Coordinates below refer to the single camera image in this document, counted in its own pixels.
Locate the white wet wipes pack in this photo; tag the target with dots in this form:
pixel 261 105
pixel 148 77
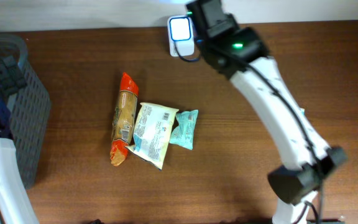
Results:
pixel 152 131

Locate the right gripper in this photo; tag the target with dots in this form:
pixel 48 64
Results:
pixel 234 22

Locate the white barcode scanner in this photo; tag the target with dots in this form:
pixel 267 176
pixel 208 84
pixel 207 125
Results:
pixel 180 36

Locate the grey plastic basket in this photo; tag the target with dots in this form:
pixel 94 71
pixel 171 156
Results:
pixel 30 107

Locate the orange cracker snack pack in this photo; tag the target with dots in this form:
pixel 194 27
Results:
pixel 124 119

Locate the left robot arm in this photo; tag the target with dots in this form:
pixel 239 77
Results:
pixel 15 206

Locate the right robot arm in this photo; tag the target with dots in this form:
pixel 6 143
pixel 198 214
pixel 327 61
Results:
pixel 244 59

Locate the teal sachet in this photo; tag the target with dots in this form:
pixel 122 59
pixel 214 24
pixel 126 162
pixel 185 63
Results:
pixel 183 134

